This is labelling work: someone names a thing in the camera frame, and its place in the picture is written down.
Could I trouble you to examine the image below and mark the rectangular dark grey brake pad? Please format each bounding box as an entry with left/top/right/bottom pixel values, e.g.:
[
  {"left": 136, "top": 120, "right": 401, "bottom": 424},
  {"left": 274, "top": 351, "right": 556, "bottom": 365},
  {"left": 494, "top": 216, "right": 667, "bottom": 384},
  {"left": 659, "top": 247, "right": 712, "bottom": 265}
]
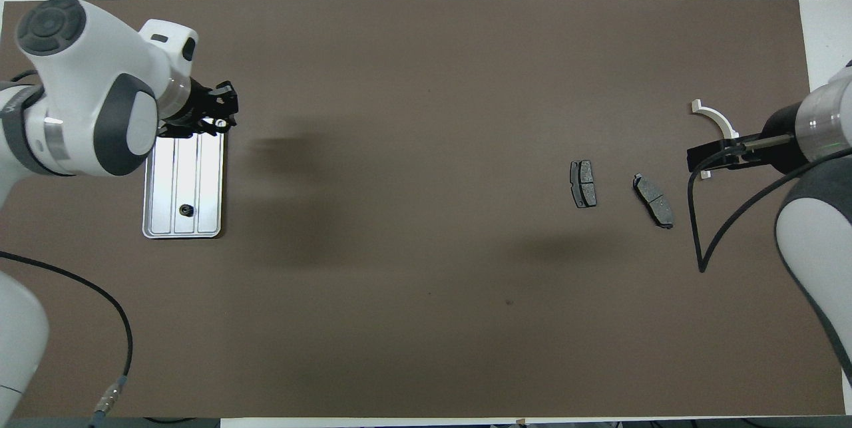
[{"left": 570, "top": 160, "right": 598, "bottom": 209}]

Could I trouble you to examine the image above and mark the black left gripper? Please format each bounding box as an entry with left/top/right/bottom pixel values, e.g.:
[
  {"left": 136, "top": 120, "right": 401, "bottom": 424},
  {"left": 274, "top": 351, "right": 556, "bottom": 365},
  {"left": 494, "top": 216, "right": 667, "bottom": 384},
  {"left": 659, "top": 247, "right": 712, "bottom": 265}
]
[{"left": 174, "top": 79, "right": 238, "bottom": 137}]

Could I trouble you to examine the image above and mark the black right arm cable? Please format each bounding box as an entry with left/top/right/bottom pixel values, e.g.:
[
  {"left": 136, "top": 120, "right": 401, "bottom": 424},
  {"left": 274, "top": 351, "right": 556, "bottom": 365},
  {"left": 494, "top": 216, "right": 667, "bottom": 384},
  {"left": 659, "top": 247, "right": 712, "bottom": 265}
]
[{"left": 688, "top": 135, "right": 852, "bottom": 274}]

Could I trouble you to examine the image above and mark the silver metal tray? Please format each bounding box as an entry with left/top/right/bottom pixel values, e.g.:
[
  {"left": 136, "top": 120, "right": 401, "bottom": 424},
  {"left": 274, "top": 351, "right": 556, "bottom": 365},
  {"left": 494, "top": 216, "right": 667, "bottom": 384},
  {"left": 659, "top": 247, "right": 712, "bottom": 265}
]
[{"left": 142, "top": 128, "right": 226, "bottom": 240}]

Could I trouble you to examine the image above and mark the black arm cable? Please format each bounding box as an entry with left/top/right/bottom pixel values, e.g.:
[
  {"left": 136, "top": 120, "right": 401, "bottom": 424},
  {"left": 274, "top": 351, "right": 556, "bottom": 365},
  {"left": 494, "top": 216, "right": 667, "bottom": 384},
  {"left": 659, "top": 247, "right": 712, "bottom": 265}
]
[
  {"left": 0, "top": 250, "right": 134, "bottom": 428},
  {"left": 688, "top": 135, "right": 852, "bottom": 274}
]

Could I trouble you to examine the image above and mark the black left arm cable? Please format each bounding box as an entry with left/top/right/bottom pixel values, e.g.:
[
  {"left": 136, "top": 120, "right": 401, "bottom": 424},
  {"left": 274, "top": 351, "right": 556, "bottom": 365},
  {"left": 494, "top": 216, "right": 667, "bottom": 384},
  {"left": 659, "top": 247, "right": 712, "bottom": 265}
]
[{"left": 0, "top": 250, "right": 134, "bottom": 428}]

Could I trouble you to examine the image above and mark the white curved plastic bracket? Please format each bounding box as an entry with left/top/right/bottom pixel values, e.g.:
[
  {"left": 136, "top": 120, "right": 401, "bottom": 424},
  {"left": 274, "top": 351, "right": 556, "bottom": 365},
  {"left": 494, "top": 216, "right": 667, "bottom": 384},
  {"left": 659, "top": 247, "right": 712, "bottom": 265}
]
[{"left": 690, "top": 100, "right": 740, "bottom": 179}]

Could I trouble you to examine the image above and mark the brown table mat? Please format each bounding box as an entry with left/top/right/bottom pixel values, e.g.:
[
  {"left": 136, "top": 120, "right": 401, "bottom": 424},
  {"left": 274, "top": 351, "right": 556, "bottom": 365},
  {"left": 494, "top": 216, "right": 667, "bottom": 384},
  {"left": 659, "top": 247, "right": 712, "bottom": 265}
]
[{"left": 0, "top": 0, "right": 846, "bottom": 419}]

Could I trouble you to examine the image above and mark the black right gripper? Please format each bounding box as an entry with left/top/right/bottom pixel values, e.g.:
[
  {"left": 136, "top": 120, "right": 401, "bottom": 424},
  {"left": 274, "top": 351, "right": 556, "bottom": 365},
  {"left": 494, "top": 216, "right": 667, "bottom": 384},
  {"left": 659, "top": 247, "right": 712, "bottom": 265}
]
[{"left": 687, "top": 103, "right": 806, "bottom": 174}]

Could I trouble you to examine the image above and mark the curved dark grey brake pad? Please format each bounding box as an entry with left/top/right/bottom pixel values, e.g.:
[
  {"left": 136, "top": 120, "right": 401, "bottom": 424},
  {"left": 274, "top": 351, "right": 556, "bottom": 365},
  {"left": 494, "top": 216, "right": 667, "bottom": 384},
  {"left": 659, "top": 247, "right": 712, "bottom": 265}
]
[{"left": 632, "top": 174, "right": 675, "bottom": 230}]

